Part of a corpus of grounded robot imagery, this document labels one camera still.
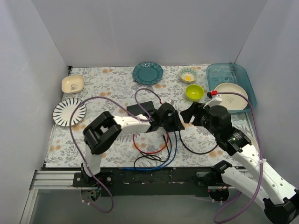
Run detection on lime green bowl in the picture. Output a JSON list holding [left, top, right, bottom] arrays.
[[185, 84, 205, 101]]

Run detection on teal plastic tray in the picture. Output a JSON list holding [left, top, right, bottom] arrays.
[[206, 63, 256, 113]]

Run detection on black power cable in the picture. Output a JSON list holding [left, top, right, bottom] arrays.
[[178, 130, 219, 154]]

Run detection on white bowl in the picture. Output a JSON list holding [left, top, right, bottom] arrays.
[[246, 135, 260, 156]]

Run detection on cream square bowl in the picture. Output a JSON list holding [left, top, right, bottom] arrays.
[[61, 75, 84, 94]]

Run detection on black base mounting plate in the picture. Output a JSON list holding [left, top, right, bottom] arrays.
[[72, 167, 228, 196]]

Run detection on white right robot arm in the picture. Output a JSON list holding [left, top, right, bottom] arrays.
[[180, 102, 299, 224]]

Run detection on red ethernet cable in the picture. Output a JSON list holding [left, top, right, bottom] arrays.
[[133, 133, 169, 154]]

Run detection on black ethernet cable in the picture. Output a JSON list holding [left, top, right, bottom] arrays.
[[134, 134, 169, 171]]

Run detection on cream round plate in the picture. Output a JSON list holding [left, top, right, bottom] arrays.
[[214, 83, 248, 111]]

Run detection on aluminium frame rail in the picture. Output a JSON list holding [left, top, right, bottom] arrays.
[[20, 169, 292, 224]]

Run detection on patterned small bowl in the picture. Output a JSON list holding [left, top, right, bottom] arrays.
[[179, 67, 198, 83]]

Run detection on black network switch box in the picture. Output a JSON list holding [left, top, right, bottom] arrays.
[[126, 101, 155, 116]]

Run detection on teal scalloped plate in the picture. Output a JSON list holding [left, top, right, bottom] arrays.
[[132, 62, 164, 85]]

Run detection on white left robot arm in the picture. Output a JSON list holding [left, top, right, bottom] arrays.
[[82, 103, 185, 187]]

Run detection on blue ethernet cable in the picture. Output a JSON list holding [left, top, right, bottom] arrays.
[[144, 131, 178, 171], [119, 131, 172, 171]]

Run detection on blue striped white plate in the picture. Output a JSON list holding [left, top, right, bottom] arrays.
[[52, 98, 87, 127]]

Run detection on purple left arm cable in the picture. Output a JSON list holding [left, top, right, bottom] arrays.
[[69, 88, 164, 213]]

